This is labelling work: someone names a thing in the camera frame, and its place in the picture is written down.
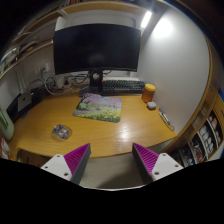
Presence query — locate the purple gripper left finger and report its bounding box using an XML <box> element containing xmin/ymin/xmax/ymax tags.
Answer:
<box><xmin>42</xmin><ymin>144</ymin><xmax>91</xmax><ymax>185</ymax></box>

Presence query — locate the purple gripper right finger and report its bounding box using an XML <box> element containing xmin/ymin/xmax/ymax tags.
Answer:
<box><xmin>132</xmin><ymin>143</ymin><xmax>182</xmax><ymax>184</ymax></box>

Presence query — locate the transparent computer mouse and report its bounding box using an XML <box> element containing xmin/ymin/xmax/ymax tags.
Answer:
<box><xmin>52</xmin><ymin>124</ymin><xmax>70</xmax><ymax>140</ymax></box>

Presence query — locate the floral landscape mouse pad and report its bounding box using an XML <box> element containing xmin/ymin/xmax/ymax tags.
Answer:
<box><xmin>73</xmin><ymin>93</ymin><xmax>122</xmax><ymax>123</ymax></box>

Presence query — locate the silver mini desktop computer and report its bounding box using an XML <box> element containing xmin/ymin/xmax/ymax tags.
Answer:
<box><xmin>18</xmin><ymin>92</ymin><xmax>32</xmax><ymax>111</ymax></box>

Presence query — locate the black computer monitor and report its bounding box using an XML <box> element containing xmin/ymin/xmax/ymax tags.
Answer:
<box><xmin>53</xmin><ymin>23</ymin><xmax>141</xmax><ymax>75</ymax></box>

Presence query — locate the wooden side bookshelf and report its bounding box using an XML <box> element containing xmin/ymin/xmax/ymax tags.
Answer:
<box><xmin>163</xmin><ymin>40</ymin><xmax>224</xmax><ymax>167</ymax></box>

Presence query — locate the small grey earbuds case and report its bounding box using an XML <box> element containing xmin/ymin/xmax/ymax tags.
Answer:
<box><xmin>147</xmin><ymin>102</ymin><xmax>156</xmax><ymax>110</ymax></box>

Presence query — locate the green rounded container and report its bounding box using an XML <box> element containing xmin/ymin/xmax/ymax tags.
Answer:
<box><xmin>0</xmin><ymin>106</ymin><xmax>14</xmax><ymax>140</ymax></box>

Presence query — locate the black mechanical keyboard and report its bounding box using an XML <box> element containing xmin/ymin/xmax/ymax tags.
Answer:
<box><xmin>101</xmin><ymin>80</ymin><xmax>145</xmax><ymax>95</ymax></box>

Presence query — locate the black monitor stand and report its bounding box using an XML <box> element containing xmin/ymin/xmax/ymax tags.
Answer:
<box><xmin>79</xmin><ymin>70</ymin><xmax>103</xmax><ymax>97</ymax></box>

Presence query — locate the white LED light bar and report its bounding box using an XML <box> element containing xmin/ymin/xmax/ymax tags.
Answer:
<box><xmin>141</xmin><ymin>11</ymin><xmax>152</xmax><ymax>29</ymax></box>

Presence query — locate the black pen with cable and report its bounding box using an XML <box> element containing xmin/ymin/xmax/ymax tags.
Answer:
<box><xmin>159</xmin><ymin>108</ymin><xmax>175</xmax><ymax>131</ymax></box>

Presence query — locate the wooden wall shelf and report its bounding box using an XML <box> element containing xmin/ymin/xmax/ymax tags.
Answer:
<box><xmin>0</xmin><ymin>0</ymin><xmax>146</xmax><ymax>80</ymax></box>

